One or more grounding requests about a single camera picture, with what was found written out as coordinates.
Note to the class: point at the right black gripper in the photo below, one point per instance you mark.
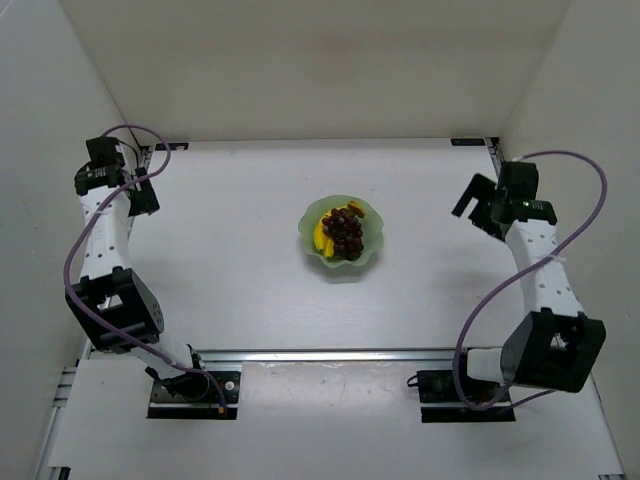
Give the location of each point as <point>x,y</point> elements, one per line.
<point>480,209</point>

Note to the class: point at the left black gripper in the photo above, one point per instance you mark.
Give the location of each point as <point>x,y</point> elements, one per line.
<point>145,195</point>

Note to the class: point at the green glass fruit bowl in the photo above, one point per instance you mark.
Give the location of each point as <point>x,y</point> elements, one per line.
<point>341,230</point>

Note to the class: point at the dark red fake grapes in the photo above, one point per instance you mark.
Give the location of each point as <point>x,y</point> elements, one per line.
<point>342,232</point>

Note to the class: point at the yellow fake banana bunch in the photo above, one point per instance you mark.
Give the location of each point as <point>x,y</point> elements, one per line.
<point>325,242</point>

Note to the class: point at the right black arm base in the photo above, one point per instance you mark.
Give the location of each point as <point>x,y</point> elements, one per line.
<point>440,404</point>

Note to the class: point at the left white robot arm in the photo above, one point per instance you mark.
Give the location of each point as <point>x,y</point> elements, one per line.
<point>108,284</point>

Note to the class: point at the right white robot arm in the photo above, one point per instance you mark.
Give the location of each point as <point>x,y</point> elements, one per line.
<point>556,344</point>

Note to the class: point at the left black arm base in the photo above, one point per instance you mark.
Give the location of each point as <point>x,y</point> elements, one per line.
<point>195,397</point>

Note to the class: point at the left blue corner label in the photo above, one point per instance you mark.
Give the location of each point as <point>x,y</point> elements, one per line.
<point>177,146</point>

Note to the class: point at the blue corner label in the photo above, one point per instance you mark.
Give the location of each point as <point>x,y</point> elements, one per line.
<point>467,142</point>
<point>177,146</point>

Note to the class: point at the right blue corner label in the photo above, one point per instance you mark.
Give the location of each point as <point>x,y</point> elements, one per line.
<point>467,142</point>

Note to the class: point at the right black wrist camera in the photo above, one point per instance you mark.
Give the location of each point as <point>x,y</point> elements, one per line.
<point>518,180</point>

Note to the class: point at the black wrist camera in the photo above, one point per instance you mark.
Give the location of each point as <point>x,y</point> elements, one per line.
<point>518,180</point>
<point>104,151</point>

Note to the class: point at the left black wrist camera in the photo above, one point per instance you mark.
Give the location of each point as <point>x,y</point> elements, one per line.
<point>104,151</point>

